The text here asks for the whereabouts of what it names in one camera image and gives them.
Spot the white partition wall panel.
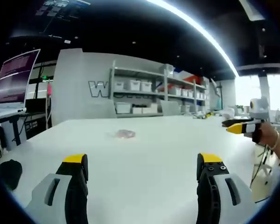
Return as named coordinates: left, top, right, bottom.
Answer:
left=51, top=48, right=168, bottom=128

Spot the grey metal shelving unit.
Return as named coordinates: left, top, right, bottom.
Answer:
left=109, top=60, right=210, bottom=119

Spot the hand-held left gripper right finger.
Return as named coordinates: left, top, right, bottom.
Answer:
left=196, top=153, right=257, bottom=224

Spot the computer monitor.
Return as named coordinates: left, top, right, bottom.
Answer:
left=0, top=49, right=42, bottom=109

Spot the clear resealable bag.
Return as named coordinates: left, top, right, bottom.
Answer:
left=105, top=129, right=137, bottom=140

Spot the white storage bin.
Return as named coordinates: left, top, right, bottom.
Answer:
left=113, top=80, right=125, bottom=91
left=140, top=81, right=153, bottom=92
left=129, top=80, right=141, bottom=91

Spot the long ceiling light strip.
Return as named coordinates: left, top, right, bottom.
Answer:
left=144, top=0, right=239, bottom=77

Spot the black cloth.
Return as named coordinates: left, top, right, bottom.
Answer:
left=0, top=159, right=23, bottom=191

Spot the person's right hand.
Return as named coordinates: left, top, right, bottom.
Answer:
left=259, top=121, right=280, bottom=150

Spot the white bracelet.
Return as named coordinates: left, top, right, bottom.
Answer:
left=269, top=130, right=280, bottom=151

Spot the white side desk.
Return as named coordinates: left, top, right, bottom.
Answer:
left=0, top=107, right=30, bottom=152

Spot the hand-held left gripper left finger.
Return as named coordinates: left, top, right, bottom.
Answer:
left=25, top=154, right=89, bottom=224

